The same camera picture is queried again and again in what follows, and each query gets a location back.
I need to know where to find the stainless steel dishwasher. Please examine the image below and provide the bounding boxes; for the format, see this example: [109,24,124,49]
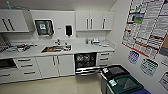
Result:
[73,52,103,77]

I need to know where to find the white drawer unit beside dishwasher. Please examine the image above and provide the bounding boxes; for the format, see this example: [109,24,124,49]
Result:
[96,50,115,68]

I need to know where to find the dish soap bottle blue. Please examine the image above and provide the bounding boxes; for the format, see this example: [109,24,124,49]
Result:
[85,37,90,45]

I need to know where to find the stacked white dishes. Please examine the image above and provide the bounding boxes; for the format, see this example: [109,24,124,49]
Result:
[91,37,102,46]

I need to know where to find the folded white cloth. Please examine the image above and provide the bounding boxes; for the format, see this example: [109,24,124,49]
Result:
[100,42,112,48]

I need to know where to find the chrome sink faucet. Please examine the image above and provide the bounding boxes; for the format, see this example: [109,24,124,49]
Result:
[54,38,62,46]

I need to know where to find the stainless steel sink basin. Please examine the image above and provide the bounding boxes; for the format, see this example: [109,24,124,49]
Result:
[40,44,73,54]

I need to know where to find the white sink base cabinet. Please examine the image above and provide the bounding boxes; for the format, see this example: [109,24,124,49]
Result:
[35,54,76,79]

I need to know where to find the orange bowl in sink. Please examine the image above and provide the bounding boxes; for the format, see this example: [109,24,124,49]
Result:
[44,47,55,52]

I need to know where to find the black paper towel dispenser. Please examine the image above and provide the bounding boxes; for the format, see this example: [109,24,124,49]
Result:
[34,19,55,37]

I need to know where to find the small blue recycling sign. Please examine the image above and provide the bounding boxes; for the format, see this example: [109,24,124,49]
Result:
[127,49,140,65]

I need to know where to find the white drawer unit beside microwave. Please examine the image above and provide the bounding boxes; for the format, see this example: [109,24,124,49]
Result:
[13,56,43,82]

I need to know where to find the dish drying rack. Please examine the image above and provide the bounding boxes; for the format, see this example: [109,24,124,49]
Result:
[0,42,38,54]

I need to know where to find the small green recycling sign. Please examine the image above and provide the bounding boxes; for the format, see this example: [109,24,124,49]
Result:
[139,58,159,78]

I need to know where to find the small white waste sign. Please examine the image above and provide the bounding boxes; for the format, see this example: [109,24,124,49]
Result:
[158,70,168,92]

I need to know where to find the blue bottle on cabinet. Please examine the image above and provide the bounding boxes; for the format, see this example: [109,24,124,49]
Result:
[5,0,12,10]

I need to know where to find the wire dishwasher rack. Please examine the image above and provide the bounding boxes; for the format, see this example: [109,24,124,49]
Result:
[76,54,97,69]

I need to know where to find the black wall soap dispenser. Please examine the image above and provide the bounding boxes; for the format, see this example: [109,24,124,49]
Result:
[65,24,73,38]

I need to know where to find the white wall cabinet three doors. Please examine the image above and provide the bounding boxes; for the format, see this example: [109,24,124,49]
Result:
[75,9,115,32]

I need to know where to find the large wall notice poster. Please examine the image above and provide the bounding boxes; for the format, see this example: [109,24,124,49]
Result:
[121,0,168,60]

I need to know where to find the white wall cabinet wide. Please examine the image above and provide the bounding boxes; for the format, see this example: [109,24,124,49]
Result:
[0,8,34,34]

